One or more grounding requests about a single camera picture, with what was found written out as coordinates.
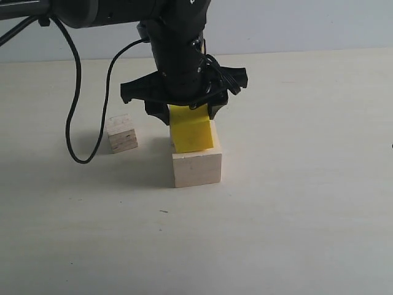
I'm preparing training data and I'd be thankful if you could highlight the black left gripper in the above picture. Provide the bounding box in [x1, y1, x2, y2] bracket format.
[120, 18, 248, 126]

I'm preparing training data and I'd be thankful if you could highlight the yellow cube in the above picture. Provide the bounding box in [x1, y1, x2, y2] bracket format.
[169, 104, 214, 154]

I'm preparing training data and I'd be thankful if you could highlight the large pale wooden cube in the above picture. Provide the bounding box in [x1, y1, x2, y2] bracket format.
[169, 119, 223, 189]

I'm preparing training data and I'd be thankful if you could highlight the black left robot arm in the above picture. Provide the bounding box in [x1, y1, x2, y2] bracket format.
[1, 0, 248, 124]

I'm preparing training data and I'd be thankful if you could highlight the medium plywood cube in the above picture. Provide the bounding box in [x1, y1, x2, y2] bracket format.
[105, 114, 138, 154]

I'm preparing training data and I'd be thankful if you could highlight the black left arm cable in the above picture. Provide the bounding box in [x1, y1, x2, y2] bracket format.
[0, 12, 154, 164]

